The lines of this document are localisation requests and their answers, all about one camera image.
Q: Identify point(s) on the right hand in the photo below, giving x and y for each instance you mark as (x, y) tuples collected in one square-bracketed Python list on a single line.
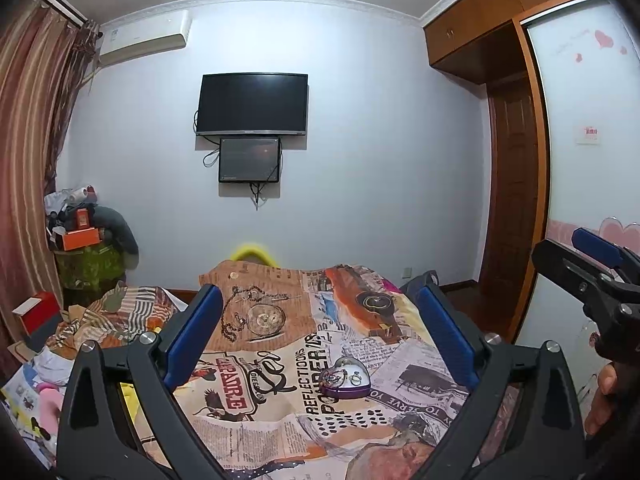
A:
[(614, 381)]

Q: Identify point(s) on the green patterned cabinet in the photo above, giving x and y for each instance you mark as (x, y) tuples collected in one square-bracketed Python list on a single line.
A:
[(89, 268)]

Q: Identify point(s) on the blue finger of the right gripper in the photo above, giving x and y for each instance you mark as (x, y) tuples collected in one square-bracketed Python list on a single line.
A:
[(609, 254), (577, 275)]

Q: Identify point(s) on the pink cloth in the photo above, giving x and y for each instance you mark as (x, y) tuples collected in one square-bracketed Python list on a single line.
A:
[(50, 403)]

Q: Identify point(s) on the wooden overhead cabinet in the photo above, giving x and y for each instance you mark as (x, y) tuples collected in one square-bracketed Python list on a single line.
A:
[(476, 40)]

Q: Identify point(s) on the large black wall television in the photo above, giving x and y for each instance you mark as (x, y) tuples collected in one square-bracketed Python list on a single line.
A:
[(252, 104)]

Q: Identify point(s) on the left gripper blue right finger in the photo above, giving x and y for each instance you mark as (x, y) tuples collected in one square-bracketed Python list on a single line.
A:
[(543, 438)]

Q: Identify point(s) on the white sliding wardrobe door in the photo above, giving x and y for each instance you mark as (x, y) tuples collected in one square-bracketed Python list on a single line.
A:
[(588, 65)]

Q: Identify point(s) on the newspaper print bed quilt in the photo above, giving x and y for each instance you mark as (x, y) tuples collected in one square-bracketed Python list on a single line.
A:
[(253, 397)]

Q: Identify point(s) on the dark bag on floor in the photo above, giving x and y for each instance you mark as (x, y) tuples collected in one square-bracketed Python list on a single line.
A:
[(412, 287)]

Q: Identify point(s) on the orange box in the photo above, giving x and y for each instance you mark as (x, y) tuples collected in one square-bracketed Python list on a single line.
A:
[(80, 238)]

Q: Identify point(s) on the white wall air conditioner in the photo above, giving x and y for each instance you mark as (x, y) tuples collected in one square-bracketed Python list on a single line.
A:
[(161, 33)]

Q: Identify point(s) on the red box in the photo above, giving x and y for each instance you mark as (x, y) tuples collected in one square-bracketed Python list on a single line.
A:
[(36, 311)]

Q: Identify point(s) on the brown wooden door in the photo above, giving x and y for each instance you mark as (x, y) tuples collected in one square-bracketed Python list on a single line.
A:
[(519, 179)]

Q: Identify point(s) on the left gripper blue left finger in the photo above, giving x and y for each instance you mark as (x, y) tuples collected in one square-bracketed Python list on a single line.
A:
[(96, 437)]

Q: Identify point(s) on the small black wall monitor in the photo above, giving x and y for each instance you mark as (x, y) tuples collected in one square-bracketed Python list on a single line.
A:
[(249, 159)]

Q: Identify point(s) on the striped red gold curtain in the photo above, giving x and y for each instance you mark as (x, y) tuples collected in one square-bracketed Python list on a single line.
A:
[(44, 60)]

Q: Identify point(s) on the purple heart-shaped tin box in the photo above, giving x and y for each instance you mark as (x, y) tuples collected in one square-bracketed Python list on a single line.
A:
[(347, 379)]

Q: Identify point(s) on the yellow ring toy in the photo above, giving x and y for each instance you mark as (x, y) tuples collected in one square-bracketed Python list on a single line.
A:
[(254, 253)]

